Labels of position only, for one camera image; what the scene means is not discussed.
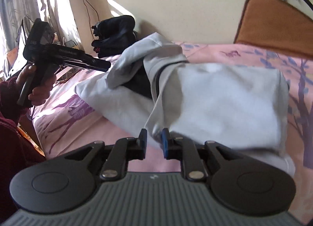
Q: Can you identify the white printed t-shirt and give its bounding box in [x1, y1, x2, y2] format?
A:
[75, 33, 296, 175]

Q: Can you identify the maroon sleeve left forearm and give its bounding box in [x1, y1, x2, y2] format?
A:
[1, 78, 45, 222]

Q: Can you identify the dark navy clothes pile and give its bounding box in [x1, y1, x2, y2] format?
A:
[91, 15, 137, 59]

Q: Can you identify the person's left hand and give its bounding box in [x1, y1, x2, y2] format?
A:
[16, 64, 59, 108]

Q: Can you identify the grey patterned curtain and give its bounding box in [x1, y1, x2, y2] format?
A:
[0, 0, 81, 53]

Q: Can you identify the pink floral bed sheet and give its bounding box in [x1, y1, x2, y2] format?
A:
[31, 42, 312, 223]

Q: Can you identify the brown mesh cushion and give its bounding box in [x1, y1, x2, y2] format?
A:
[234, 0, 312, 60]

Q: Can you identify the thin black wall cable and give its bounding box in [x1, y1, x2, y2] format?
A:
[69, 0, 101, 41]

